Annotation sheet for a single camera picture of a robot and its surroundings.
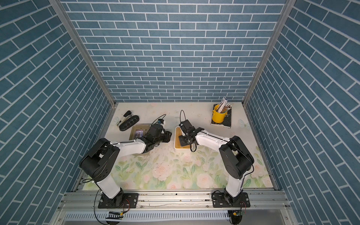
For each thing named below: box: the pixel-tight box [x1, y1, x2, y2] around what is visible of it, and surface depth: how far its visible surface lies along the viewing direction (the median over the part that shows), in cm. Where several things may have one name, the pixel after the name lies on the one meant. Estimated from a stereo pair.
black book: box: [210, 106, 233, 129], surface depth 107 cm
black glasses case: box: [119, 115, 140, 132], surface depth 105 cm
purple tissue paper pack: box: [135, 129, 144, 138], surface depth 95 cm
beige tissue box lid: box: [128, 123, 151, 141], surface depth 95 cm
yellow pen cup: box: [211, 104, 228, 124], surface depth 105 cm
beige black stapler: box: [116, 110, 134, 127], surface depth 109 cm
